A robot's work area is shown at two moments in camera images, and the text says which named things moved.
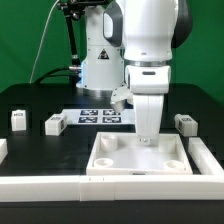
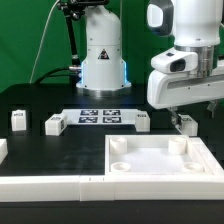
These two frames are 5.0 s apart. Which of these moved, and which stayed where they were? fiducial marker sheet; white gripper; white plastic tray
Moved: white plastic tray; white gripper
Stayed: fiducial marker sheet
